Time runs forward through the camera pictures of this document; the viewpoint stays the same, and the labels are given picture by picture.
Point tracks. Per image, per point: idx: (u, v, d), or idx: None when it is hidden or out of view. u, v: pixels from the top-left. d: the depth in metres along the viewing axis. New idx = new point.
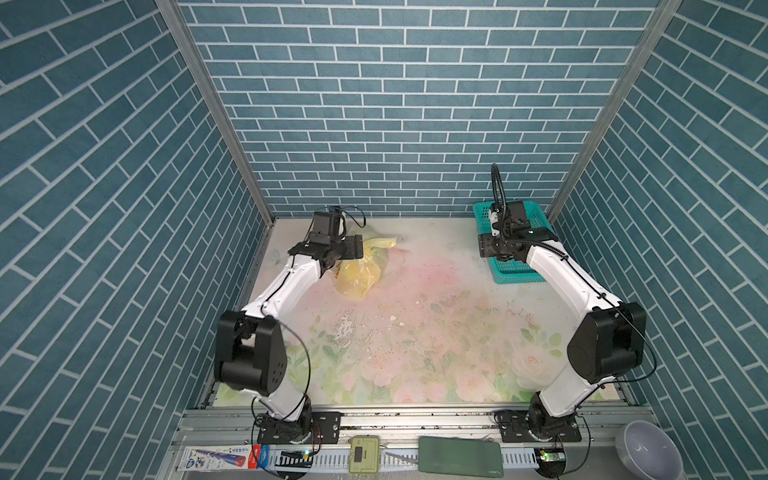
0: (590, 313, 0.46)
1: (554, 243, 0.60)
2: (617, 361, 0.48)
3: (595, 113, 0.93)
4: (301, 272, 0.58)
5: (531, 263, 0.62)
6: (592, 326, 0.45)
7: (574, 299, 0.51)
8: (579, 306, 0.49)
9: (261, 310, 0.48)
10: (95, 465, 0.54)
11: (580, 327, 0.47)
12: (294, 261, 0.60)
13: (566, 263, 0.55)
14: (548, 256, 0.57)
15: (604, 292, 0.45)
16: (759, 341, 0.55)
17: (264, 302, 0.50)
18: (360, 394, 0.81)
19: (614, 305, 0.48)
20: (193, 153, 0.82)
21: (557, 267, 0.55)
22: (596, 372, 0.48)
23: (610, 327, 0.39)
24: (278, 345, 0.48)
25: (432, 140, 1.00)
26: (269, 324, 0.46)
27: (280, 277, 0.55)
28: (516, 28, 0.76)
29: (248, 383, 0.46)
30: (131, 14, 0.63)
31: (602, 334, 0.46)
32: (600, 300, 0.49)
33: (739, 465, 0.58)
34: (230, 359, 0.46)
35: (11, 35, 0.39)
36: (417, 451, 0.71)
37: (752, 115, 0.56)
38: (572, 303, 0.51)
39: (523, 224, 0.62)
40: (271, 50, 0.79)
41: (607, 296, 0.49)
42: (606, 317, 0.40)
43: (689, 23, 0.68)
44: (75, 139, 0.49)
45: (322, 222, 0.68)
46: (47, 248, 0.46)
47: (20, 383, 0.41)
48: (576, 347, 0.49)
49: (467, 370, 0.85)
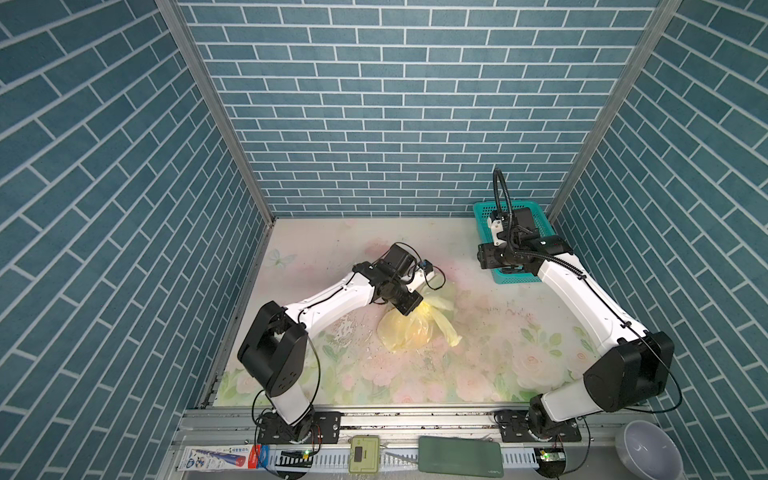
0: (617, 348, 0.42)
1: (567, 256, 0.55)
2: (637, 391, 0.45)
3: (595, 113, 0.93)
4: (353, 292, 0.57)
5: (543, 278, 0.56)
6: (618, 360, 0.41)
7: (597, 329, 0.46)
8: (602, 336, 0.45)
9: (298, 315, 0.49)
10: (95, 465, 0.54)
11: (603, 357, 0.44)
12: (351, 280, 0.60)
13: (584, 282, 0.51)
14: (565, 274, 0.52)
15: (629, 321, 0.45)
16: (759, 341, 0.55)
17: (304, 308, 0.50)
18: (360, 394, 0.81)
19: (639, 336, 0.44)
20: (193, 153, 0.82)
21: (575, 286, 0.50)
22: (617, 402, 0.44)
23: (637, 362, 0.47)
24: (297, 358, 0.48)
25: (432, 139, 1.00)
26: (297, 333, 0.45)
27: (330, 291, 0.55)
28: (516, 28, 0.76)
29: (258, 377, 0.47)
30: (131, 14, 0.63)
31: (628, 371, 0.42)
32: (624, 329, 0.45)
33: (738, 464, 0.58)
34: (254, 346, 0.47)
35: (11, 35, 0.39)
36: (417, 451, 0.71)
37: (752, 115, 0.56)
38: (595, 333, 0.47)
39: (531, 233, 0.63)
40: (271, 50, 0.79)
41: (632, 326, 0.45)
42: (633, 352, 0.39)
43: (688, 23, 0.69)
44: (75, 139, 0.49)
45: (397, 255, 0.68)
46: (46, 248, 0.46)
47: (20, 382, 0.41)
48: (596, 375, 0.46)
49: (467, 370, 0.85)
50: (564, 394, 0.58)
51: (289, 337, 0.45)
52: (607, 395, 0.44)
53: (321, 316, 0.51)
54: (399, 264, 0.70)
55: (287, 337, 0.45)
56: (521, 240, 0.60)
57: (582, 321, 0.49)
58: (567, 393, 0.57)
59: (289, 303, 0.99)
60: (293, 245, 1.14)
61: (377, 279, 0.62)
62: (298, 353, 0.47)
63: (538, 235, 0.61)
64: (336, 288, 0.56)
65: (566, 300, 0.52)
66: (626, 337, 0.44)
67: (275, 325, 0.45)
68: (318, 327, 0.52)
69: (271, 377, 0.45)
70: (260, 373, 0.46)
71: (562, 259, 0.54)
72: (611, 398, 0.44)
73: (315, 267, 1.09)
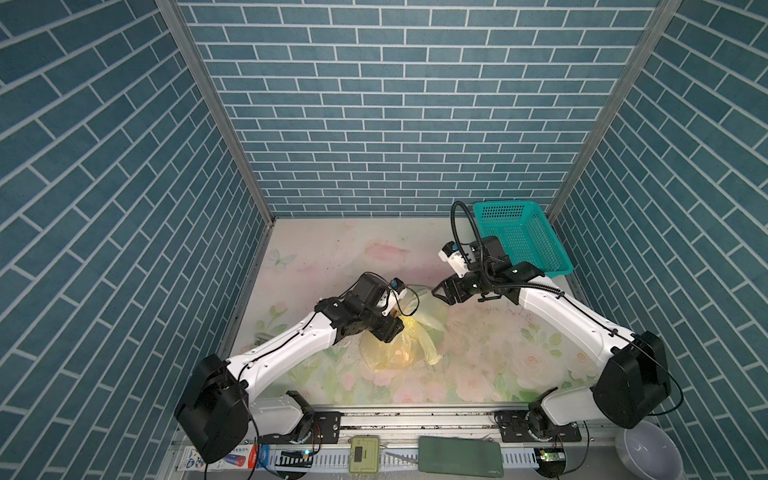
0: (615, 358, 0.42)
1: (540, 279, 0.57)
2: (649, 400, 0.44)
3: (595, 113, 0.93)
4: (311, 337, 0.53)
5: (524, 305, 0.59)
6: (619, 372, 0.41)
7: (589, 343, 0.47)
8: (594, 348, 0.46)
9: (241, 371, 0.44)
10: (95, 465, 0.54)
11: (605, 374, 0.43)
12: (311, 323, 0.55)
13: (563, 300, 0.52)
14: (543, 296, 0.54)
15: (615, 329, 0.46)
16: (759, 341, 0.55)
17: (248, 363, 0.45)
18: (360, 394, 0.81)
19: (629, 341, 0.45)
20: (193, 153, 0.82)
21: (557, 306, 0.52)
22: (633, 416, 0.43)
23: (636, 369, 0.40)
24: (237, 421, 0.43)
25: (432, 140, 1.00)
26: (235, 394, 0.41)
27: (285, 339, 0.50)
28: (516, 28, 0.76)
29: (195, 439, 0.41)
30: (131, 14, 0.63)
31: (631, 379, 0.42)
32: (612, 337, 0.45)
33: (738, 464, 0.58)
34: (191, 405, 0.43)
35: (11, 35, 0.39)
36: (417, 450, 0.72)
37: (752, 115, 0.56)
38: (587, 347, 0.47)
39: (504, 262, 0.65)
40: (271, 50, 0.79)
41: (619, 333, 0.46)
42: (630, 360, 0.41)
43: (689, 23, 0.68)
44: (75, 139, 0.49)
45: (365, 285, 0.63)
46: (46, 248, 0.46)
47: (20, 383, 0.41)
48: (604, 395, 0.45)
49: (467, 370, 0.85)
50: (567, 397, 0.57)
51: (227, 397, 0.40)
52: (623, 412, 0.43)
53: (267, 370, 0.46)
54: (366, 296, 0.64)
55: (224, 397, 0.40)
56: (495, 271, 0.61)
57: (572, 338, 0.50)
58: (571, 399, 0.56)
59: (289, 303, 0.99)
60: (293, 245, 1.14)
61: (339, 319, 0.57)
62: (238, 416, 0.42)
63: (509, 264, 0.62)
64: (292, 335, 0.51)
65: (553, 322, 0.53)
66: (618, 345, 0.44)
67: (217, 379, 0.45)
68: (265, 381, 0.47)
69: (208, 442, 0.40)
70: (197, 436, 0.42)
71: (536, 283, 0.56)
72: (627, 413, 0.42)
73: (315, 267, 1.09)
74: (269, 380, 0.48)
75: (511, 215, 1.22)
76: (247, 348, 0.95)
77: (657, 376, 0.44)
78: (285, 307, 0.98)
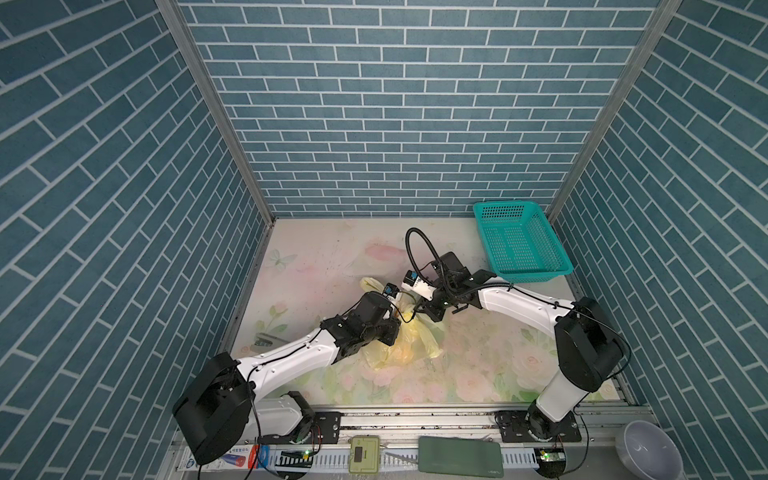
0: (561, 326, 0.47)
1: (493, 279, 0.63)
2: (606, 361, 0.48)
3: (595, 113, 0.93)
4: (316, 351, 0.55)
5: (487, 306, 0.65)
6: (566, 338, 0.46)
7: (540, 318, 0.52)
8: (544, 321, 0.51)
9: (250, 373, 0.45)
10: (95, 465, 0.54)
11: (559, 347, 0.48)
12: (316, 337, 0.57)
13: (513, 292, 0.58)
14: (498, 292, 0.60)
15: (556, 301, 0.52)
16: (758, 341, 0.55)
17: (257, 366, 0.47)
18: (360, 394, 0.81)
19: (572, 309, 0.51)
20: (193, 153, 0.82)
21: (510, 297, 0.57)
22: (593, 377, 0.46)
23: (579, 332, 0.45)
24: (237, 423, 0.43)
25: (432, 140, 1.00)
26: (242, 394, 0.42)
27: (292, 347, 0.53)
28: (516, 28, 0.76)
29: (191, 436, 0.42)
30: (131, 14, 0.63)
31: (575, 339, 0.46)
32: (556, 308, 0.51)
33: (738, 464, 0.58)
34: (194, 401, 0.43)
35: (11, 35, 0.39)
36: (417, 451, 0.71)
37: (752, 115, 0.56)
38: (538, 323, 0.53)
39: (461, 272, 0.72)
40: (271, 50, 0.79)
41: (559, 304, 0.51)
42: (573, 326, 0.47)
43: (689, 23, 0.68)
44: (75, 139, 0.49)
45: (367, 305, 0.63)
46: (47, 248, 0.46)
47: (20, 383, 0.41)
48: (567, 365, 0.49)
49: (467, 370, 0.85)
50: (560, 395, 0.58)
51: (233, 396, 0.41)
52: (584, 374, 0.46)
53: (274, 374, 0.47)
54: (368, 315, 0.65)
55: (231, 396, 0.41)
56: (456, 281, 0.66)
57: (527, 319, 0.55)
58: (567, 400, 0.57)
59: (288, 303, 0.98)
60: (293, 245, 1.14)
61: (342, 339, 0.60)
62: (239, 417, 0.43)
63: (466, 272, 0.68)
64: (299, 345, 0.54)
65: (511, 313, 0.59)
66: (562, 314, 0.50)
67: (223, 378, 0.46)
68: (272, 384, 0.48)
69: (206, 439, 0.41)
70: (194, 432, 0.42)
71: (489, 283, 0.63)
72: (587, 375, 0.46)
73: (315, 267, 1.09)
74: (274, 385, 0.49)
75: (511, 216, 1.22)
76: (248, 349, 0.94)
77: (605, 336, 0.49)
78: (285, 307, 0.98)
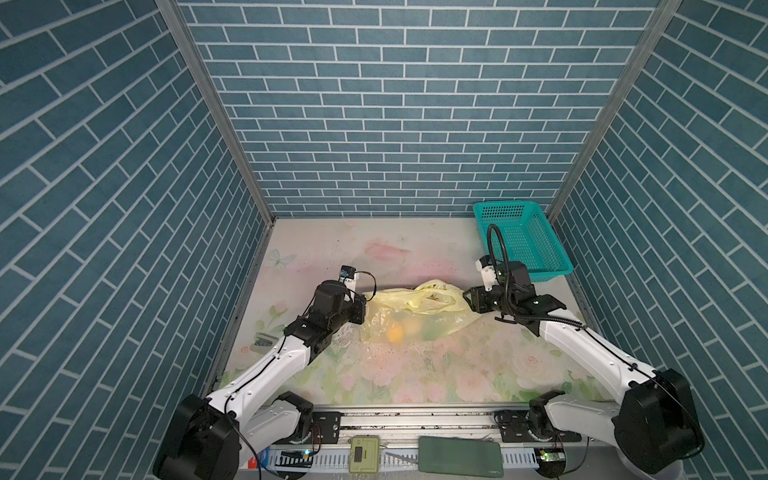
0: (633, 393, 0.41)
1: (559, 311, 0.58)
2: (677, 443, 0.42)
3: (595, 113, 0.93)
4: (287, 359, 0.54)
5: (545, 336, 0.58)
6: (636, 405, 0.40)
7: (607, 375, 0.46)
8: (613, 381, 0.45)
9: (225, 404, 0.44)
10: (95, 465, 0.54)
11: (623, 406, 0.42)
12: (283, 345, 0.56)
13: (582, 333, 0.52)
14: (562, 329, 0.54)
15: (635, 363, 0.46)
16: (758, 341, 0.55)
17: (231, 395, 0.45)
18: (360, 394, 0.81)
19: (651, 376, 0.44)
20: (193, 153, 0.82)
21: (575, 338, 0.52)
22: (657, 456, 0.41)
23: (656, 406, 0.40)
24: (228, 455, 0.42)
25: (433, 140, 1.00)
26: (226, 425, 0.41)
27: (262, 364, 0.51)
28: (516, 29, 0.76)
29: None
30: (131, 14, 0.63)
31: (650, 417, 0.41)
32: (632, 372, 0.44)
33: (738, 464, 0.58)
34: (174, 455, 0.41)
35: (11, 35, 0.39)
36: (417, 451, 0.71)
37: (752, 115, 0.56)
38: (607, 381, 0.46)
39: (528, 291, 0.66)
40: (271, 50, 0.79)
41: (639, 368, 0.45)
42: (649, 396, 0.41)
43: (689, 23, 0.68)
44: (75, 139, 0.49)
45: (322, 298, 0.63)
46: (47, 249, 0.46)
47: (20, 383, 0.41)
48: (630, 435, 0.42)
49: (467, 370, 0.85)
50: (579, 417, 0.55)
51: (217, 430, 0.40)
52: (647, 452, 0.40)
53: (251, 397, 0.46)
54: (327, 308, 0.64)
55: (215, 431, 0.40)
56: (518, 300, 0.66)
57: (598, 375, 0.48)
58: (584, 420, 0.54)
59: (289, 303, 0.99)
60: (293, 244, 1.15)
61: (311, 339, 0.59)
62: (229, 448, 0.41)
63: (533, 294, 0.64)
64: (268, 359, 0.52)
65: (574, 356, 0.53)
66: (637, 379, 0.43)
67: (198, 420, 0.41)
68: (252, 408, 0.47)
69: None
70: None
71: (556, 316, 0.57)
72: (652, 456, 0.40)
73: (314, 266, 1.09)
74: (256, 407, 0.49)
75: (511, 216, 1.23)
76: (248, 349, 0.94)
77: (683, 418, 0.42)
78: (285, 307, 0.98)
